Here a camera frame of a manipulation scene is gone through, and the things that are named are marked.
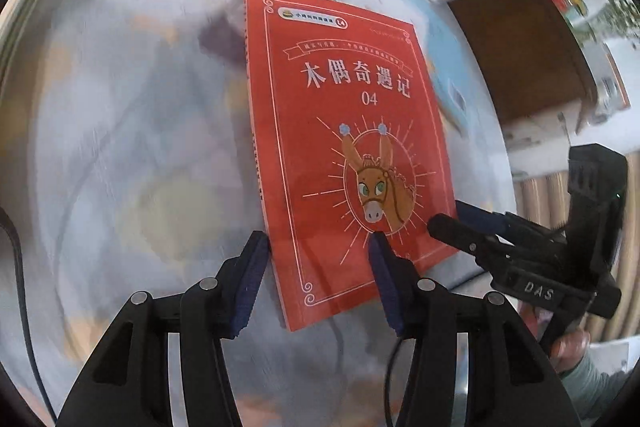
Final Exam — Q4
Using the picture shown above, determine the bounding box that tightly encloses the red donkey book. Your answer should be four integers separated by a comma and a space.
245, 0, 454, 331

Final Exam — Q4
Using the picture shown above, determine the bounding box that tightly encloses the person's right hand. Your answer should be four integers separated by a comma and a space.
549, 329, 591, 374

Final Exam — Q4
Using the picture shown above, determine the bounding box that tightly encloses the brown wooden cabinet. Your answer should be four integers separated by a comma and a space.
448, 0, 597, 124

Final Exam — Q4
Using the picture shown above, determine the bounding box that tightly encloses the light blue book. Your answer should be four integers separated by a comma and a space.
420, 3, 470, 136

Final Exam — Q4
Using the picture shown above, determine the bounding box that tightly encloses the patterned fan-motif mat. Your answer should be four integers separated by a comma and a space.
0, 0, 507, 427

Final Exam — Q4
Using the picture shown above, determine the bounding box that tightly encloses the black cable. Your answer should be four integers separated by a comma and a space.
0, 206, 59, 423

